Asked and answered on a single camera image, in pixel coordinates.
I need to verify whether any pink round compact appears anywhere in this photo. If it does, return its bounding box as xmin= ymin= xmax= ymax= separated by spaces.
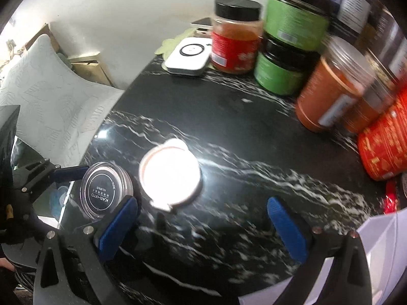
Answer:
xmin=138 ymin=138 xmax=203 ymax=211

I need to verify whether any green leaf coaster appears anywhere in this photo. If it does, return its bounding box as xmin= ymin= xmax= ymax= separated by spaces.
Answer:
xmin=155 ymin=27 xmax=198 ymax=68

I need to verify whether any black braided cable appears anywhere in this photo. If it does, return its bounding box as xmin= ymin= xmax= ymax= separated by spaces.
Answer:
xmin=13 ymin=269 xmax=36 ymax=290

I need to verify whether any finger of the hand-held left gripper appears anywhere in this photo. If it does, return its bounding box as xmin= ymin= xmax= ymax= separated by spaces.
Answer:
xmin=12 ymin=158 xmax=91 ymax=198

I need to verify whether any amber contents jar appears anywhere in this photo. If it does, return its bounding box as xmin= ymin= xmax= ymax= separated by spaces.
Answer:
xmin=343 ymin=54 xmax=407 ymax=134

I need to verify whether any large green label jar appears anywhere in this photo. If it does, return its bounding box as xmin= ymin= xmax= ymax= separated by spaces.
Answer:
xmin=263 ymin=0 xmax=332 ymax=51

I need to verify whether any purple label jar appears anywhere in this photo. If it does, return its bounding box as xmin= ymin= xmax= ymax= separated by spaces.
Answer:
xmin=336 ymin=0 xmax=375 ymax=36

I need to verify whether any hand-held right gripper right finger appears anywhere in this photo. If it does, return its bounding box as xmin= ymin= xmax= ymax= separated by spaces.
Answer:
xmin=266 ymin=196 xmax=373 ymax=305

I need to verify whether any red label sauce jar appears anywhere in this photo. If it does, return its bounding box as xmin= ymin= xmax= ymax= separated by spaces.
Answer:
xmin=211 ymin=0 xmax=263 ymax=74

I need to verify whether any lavender gift box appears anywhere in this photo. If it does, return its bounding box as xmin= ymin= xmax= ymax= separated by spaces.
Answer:
xmin=238 ymin=210 xmax=407 ymax=305

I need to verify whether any leaf pattern pillow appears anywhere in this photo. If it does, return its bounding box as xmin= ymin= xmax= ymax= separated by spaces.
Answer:
xmin=0 ymin=34 xmax=125 ymax=167

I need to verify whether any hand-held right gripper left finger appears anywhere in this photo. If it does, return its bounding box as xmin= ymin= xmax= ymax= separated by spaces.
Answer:
xmin=33 ymin=195 xmax=138 ymax=305

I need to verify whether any cardboard box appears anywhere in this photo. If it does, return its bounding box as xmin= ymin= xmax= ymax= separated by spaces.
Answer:
xmin=67 ymin=54 xmax=115 ymax=87

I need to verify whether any orange powder jar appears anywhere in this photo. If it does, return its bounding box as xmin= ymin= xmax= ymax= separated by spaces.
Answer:
xmin=295 ymin=36 xmax=376 ymax=133

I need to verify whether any dark brown contents jar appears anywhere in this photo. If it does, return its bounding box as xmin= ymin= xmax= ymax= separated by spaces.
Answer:
xmin=366 ymin=0 xmax=407 ymax=81

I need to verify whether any red canister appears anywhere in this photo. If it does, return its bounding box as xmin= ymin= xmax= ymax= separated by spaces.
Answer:
xmin=358 ymin=89 xmax=407 ymax=181

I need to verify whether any clear powder jar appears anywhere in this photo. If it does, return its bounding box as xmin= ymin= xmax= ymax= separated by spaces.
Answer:
xmin=79 ymin=162 xmax=134 ymax=220

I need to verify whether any white portable device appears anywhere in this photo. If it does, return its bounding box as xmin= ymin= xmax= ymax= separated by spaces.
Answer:
xmin=165 ymin=36 xmax=212 ymax=76

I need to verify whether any small green label jar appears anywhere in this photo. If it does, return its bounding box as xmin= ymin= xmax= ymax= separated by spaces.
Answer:
xmin=254 ymin=38 xmax=319 ymax=96

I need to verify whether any red foil packet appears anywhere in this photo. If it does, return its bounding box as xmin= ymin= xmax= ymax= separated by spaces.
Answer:
xmin=384 ymin=178 xmax=405 ymax=215

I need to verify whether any silver phone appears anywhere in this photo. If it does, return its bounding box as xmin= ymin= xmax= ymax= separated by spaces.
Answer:
xmin=190 ymin=17 xmax=214 ymax=38

